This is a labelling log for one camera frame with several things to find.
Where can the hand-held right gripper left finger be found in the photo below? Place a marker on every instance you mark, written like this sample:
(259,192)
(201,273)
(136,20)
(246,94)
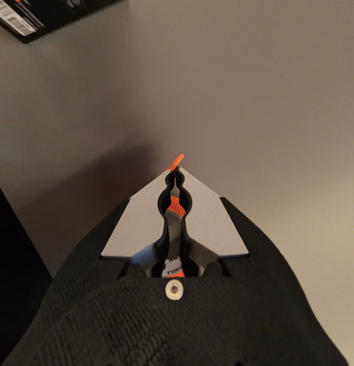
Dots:
(134,228)

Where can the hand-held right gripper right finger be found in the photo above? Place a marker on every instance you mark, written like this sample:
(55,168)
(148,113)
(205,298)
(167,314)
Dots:
(217,228)

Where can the orange tape roll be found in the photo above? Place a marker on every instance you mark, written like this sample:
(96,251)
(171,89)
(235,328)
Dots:
(177,207)

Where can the black lego flower box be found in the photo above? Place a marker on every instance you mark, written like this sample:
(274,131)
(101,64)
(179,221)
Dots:
(51,14)

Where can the person's dark jacket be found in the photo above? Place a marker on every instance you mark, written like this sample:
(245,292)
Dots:
(11,257)

